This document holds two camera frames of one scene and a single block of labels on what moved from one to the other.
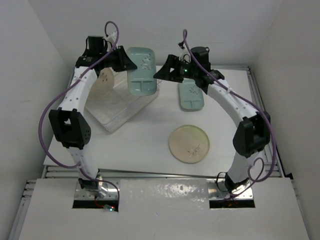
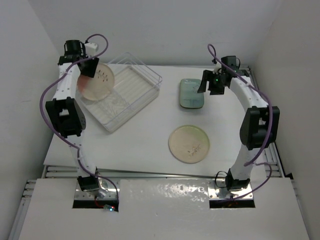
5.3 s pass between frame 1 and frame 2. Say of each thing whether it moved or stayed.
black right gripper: moved
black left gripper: moved
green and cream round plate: stayed
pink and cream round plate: stayed
